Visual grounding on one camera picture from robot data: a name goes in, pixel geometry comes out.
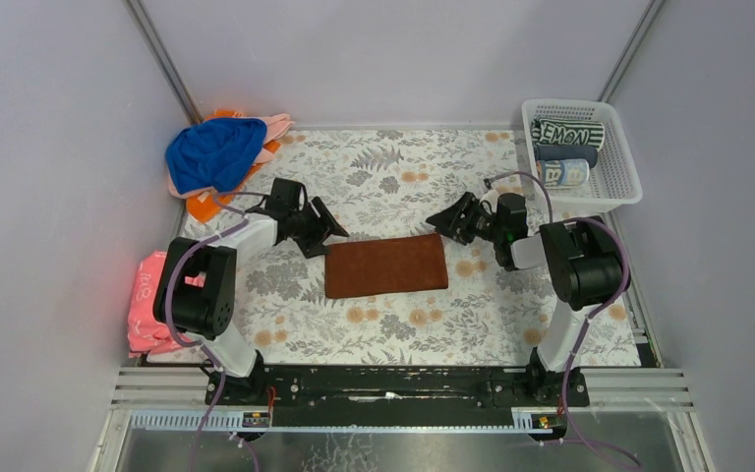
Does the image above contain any brown towel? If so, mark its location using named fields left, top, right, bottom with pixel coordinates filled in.
left=324, top=233, right=449, bottom=299

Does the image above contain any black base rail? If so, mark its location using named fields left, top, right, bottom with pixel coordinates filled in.
left=204, top=365, right=590, bottom=428

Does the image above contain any striped lemon rolled towel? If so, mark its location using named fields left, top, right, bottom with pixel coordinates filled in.
left=531, top=117, right=606, bottom=150

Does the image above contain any white plastic basket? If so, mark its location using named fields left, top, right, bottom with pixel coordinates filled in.
left=521, top=98, right=643, bottom=213

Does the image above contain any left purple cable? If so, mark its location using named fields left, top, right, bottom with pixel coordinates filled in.
left=163, top=190, right=268, bottom=472

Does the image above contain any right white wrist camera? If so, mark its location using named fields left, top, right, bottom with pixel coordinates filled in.
left=480, top=189, right=499, bottom=214

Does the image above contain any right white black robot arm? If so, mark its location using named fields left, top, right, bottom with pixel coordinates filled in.
left=426, top=193, right=630, bottom=387

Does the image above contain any pink patterned towel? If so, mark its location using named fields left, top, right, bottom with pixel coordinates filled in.
left=127, top=251, right=205, bottom=364

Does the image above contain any dark blue rolled towel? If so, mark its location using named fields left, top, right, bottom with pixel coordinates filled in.
left=533, top=145, right=599, bottom=168

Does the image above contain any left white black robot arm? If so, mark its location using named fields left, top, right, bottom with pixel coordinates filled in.
left=153, top=178, right=349, bottom=379

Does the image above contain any purple cable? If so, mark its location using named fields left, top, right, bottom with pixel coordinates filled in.
left=163, top=190, right=268, bottom=472
left=485, top=171, right=643, bottom=472

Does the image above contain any light pink towel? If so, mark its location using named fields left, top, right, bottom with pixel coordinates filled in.
left=167, top=113, right=294, bottom=200

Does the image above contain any orange blue rabbit towel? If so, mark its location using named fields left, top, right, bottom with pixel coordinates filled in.
left=535, top=159, right=591, bottom=189

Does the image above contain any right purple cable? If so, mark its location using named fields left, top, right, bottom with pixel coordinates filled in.
left=485, top=171, right=643, bottom=472

